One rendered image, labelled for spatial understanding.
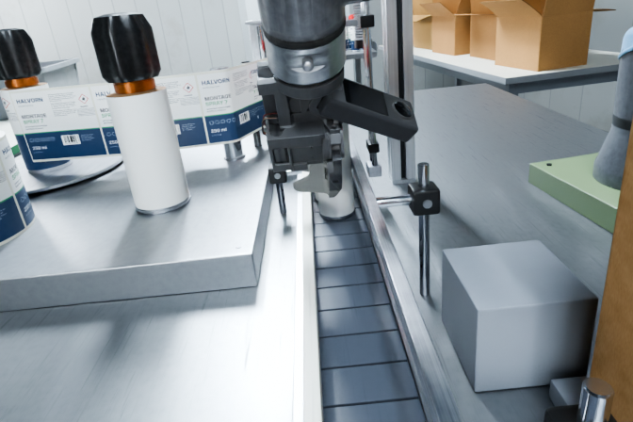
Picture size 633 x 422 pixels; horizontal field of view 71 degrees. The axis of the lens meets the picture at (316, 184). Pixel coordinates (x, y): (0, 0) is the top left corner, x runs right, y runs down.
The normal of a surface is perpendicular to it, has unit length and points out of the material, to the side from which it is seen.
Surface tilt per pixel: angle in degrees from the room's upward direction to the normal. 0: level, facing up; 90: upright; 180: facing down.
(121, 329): 0
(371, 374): 0
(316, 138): 120
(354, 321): 0
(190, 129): 90
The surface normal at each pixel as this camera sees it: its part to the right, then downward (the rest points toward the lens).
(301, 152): 0.07, 0.78
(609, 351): -0.98, 0.15
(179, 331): -0.10, -0.93
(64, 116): -0.07, 0.37
